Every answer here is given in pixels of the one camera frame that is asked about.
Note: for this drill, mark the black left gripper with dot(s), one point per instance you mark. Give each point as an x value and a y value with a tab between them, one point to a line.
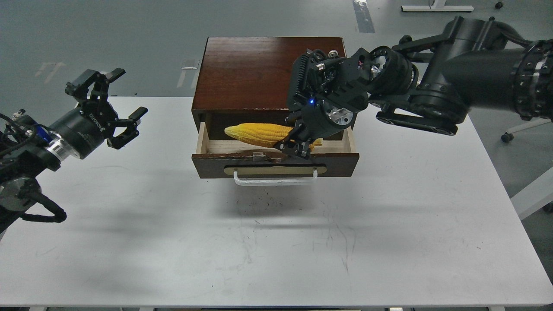
85	126

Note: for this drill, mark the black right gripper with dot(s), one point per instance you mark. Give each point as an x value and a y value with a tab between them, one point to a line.
320	119

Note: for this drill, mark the yellow corn cob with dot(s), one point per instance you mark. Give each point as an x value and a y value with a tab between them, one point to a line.
258	134

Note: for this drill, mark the wooden drawer with white handle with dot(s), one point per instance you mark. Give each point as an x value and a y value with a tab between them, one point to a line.
218	159

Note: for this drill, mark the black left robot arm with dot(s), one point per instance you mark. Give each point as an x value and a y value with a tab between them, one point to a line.
29	148

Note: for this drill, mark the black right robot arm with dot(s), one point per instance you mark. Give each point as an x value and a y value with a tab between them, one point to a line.
429	84

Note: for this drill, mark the dark wooden drawer cabinet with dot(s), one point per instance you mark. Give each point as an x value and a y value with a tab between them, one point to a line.
246	79

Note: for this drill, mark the white stand base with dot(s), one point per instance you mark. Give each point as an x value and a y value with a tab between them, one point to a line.
437	6

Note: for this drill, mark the white chair base with caster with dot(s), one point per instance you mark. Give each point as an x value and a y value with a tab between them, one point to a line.
508	135

